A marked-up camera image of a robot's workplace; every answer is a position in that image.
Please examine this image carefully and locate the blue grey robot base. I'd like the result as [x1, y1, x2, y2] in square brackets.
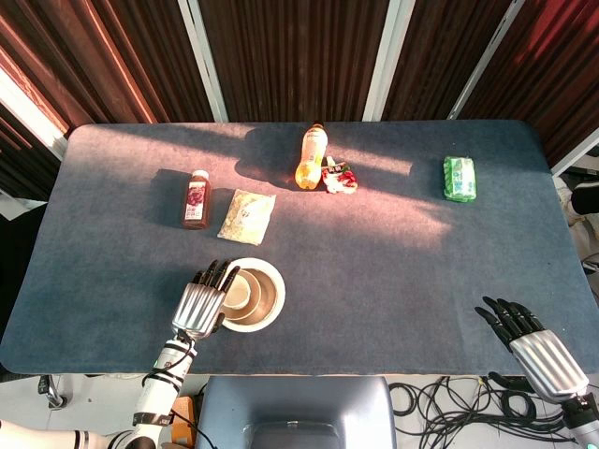
[194, 375, 398, 449]

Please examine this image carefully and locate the white metal frame post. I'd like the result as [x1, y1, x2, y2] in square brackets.
[176, 0, 229, 123]
[362, 0, 416, 123]
[0, 60, 69, 163]
[446, 0, 530, 122]

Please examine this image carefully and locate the orange drink bottle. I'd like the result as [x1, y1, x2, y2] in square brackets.
[294, 121, 328, 191]

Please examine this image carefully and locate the dark red juice bottle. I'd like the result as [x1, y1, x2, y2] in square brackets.
[182, 169, 212, 231]

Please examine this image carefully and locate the clear bag of pale snacks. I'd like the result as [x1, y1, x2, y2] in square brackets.
[216, 188, 277, 246]

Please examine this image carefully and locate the beige bowl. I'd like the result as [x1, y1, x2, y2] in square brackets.
[218, 257, 286, 333]

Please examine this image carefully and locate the black cable tangle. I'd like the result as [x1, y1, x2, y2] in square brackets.
[388, 372, 579, 449]

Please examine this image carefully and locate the blue table cloth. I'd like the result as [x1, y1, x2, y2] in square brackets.
[0, 120, 593, 377]

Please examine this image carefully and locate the red white snack wrapper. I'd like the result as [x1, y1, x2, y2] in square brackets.
[320, 155, 359, 195]

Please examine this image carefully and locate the green wet wipes pack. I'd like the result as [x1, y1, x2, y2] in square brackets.
[442, 155, 478, 203]

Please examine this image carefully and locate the metal clamp handle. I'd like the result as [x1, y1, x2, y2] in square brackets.
[37, 374, 66, 411]

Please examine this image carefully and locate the dark wooden slat curtain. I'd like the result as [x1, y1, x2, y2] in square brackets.
[0, 0, 599, 202]

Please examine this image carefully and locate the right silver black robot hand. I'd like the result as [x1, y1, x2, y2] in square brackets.
[475, 296, 591, 399]

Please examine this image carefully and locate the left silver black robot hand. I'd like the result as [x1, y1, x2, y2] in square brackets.
[171, 259, 241, 341]

